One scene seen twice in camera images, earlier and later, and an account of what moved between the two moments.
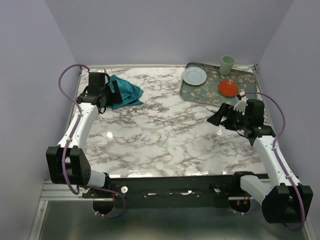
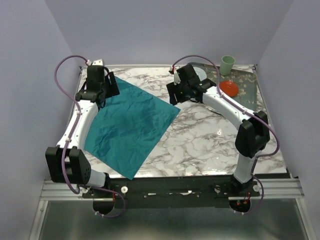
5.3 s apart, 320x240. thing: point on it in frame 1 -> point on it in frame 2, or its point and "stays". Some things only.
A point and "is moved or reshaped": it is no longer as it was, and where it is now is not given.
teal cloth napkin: [130, 93] is moved or reshaped
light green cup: [226, 64] stays
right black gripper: [216, 118] -> [171, 89]
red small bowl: [228, 89] stays
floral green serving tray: [245, 76] stays
